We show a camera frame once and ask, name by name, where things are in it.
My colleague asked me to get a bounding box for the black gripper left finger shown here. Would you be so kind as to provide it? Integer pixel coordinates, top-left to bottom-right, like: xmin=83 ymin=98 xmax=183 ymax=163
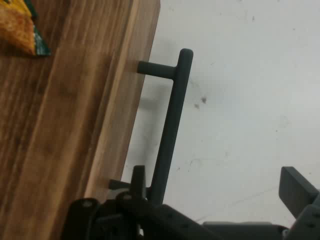
xmin=61 ymin=164 xmax=226 ymax=240

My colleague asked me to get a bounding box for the black metal drawer handle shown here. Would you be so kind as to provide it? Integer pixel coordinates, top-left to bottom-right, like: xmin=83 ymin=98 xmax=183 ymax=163
xmin=107 ymin=48 xmax=194 ymax=205

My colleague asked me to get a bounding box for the orange snack bag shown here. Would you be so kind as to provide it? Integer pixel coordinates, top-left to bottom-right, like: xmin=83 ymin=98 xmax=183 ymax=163
xmin=0 ymin=0 xmax=52 ymax=57

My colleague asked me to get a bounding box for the wooden drawer front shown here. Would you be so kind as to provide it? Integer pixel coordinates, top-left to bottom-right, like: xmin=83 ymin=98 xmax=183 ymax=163
xmin=0 ymin=0 xmax=161 ymax=240

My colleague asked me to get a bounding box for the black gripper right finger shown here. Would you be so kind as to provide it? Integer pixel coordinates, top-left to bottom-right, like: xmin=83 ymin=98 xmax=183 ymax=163
xmin=278 ymin=165 xmax=320 ymax=240

